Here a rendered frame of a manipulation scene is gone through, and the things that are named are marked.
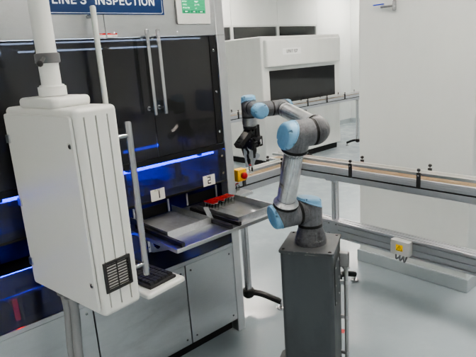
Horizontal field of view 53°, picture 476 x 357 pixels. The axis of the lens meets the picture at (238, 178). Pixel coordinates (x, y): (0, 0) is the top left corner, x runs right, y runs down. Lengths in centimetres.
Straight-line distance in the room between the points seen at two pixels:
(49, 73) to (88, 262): 68
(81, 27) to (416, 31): 217
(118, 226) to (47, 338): 84
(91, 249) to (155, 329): 108
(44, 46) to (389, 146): 255
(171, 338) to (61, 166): 140
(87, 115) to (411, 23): 243
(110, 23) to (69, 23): 19
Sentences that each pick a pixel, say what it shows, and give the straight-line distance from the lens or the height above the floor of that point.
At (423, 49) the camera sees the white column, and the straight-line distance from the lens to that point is 347.
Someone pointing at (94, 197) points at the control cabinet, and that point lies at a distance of 168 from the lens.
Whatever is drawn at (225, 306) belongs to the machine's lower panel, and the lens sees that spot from 299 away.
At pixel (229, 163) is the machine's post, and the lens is 275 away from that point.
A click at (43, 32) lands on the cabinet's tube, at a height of 180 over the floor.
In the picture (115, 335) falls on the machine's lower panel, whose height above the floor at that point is 36.
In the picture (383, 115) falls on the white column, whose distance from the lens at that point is 364.
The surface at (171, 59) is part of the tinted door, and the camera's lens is 250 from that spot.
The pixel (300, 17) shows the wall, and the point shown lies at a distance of 1033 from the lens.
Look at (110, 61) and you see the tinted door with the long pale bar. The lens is 232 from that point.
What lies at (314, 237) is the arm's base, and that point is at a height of 84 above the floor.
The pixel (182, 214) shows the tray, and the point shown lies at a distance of 257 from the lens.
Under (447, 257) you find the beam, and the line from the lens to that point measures 297.
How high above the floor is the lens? 167
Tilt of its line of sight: 14 degrees down
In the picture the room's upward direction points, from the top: 4 degrees counter-clockwise
